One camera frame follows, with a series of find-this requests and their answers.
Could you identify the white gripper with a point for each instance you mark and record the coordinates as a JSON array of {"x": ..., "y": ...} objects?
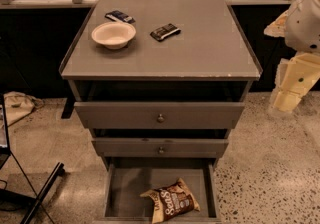
[{"x": 302, "y": 24}]

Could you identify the brown chip bag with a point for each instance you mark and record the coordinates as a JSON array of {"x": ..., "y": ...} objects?
[{"x": 168, "y": 202}]

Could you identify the white bowl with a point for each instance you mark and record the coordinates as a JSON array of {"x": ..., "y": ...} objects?
[{"x": 113, "y": 35}]

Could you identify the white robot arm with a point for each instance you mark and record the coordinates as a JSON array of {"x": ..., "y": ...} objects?
[{"x": 299, "y": 25}]

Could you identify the grey drawer cabinet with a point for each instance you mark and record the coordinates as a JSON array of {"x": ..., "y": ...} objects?
[{"x": 208, "y": 61}]

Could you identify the beige cloth bag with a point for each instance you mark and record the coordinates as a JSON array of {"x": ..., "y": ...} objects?
[{"x": 19, "y": 105}]

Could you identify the grey middle drawer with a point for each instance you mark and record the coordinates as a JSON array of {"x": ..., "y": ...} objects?
[{"x": 148, "y": 147}]

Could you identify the round middle drawer knob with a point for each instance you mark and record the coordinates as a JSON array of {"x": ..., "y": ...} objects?
[{"x": 161, "y": 150}]

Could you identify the black snack bar wrapper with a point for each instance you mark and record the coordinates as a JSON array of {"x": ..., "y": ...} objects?
[{"x": 160, "y": 34}]

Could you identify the blue snack bar wrapper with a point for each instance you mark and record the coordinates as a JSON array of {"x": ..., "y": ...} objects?
[{"x": 119, "y": 16}]

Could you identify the round top drawer knob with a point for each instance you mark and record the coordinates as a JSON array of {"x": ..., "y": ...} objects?
[{"x": 160, "y": 118}]

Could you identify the grey top drawer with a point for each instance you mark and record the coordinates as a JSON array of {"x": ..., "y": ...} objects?
[{"x": 143, "y": 115}]

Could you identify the grey drawer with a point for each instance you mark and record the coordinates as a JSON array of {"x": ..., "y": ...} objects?
[
  {"x": 148, "y": 147},
  {"x": 143, "y": 115},
  {"x": 128, "y": 180}
]

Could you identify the grey bottom drawer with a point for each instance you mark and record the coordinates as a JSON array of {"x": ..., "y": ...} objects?
[{"x": 128, "y": 180}]

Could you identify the round drawer knob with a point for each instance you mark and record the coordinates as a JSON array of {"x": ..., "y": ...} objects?
[
  {"x": 160, "y": 118},
  {"x": 161, "y": 150}
]

